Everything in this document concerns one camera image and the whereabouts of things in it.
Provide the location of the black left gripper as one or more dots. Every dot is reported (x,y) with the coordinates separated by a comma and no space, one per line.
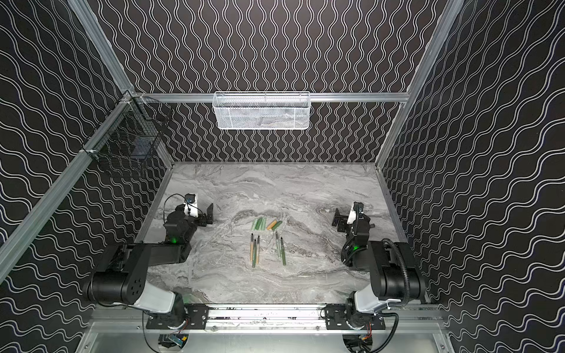
(201,215)

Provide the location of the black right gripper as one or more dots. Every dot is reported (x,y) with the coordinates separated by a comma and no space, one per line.
(343,219)

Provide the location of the orange pen cap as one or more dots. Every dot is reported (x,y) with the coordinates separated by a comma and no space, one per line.
(272,225)

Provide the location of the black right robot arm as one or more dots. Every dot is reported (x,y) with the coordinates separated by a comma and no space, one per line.
(394,277)

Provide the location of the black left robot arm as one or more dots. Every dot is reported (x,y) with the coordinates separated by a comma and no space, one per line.
(121,275)

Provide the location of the dark green marker pen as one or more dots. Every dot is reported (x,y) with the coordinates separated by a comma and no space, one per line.
(254,265)

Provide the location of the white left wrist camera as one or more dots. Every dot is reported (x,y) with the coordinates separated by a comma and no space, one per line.
(190,207)

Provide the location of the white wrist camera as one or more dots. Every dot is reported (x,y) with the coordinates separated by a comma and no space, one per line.
(355,212)
(190,207)

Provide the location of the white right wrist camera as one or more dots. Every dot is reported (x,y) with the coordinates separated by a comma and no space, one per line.
(355,212)

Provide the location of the white wire mesh basket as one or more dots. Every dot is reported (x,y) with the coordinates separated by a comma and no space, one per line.
(262,110)

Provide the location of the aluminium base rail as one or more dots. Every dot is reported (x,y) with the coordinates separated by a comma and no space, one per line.
(236,319)

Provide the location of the black wire basket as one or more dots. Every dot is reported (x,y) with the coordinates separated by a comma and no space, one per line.
(134,143)

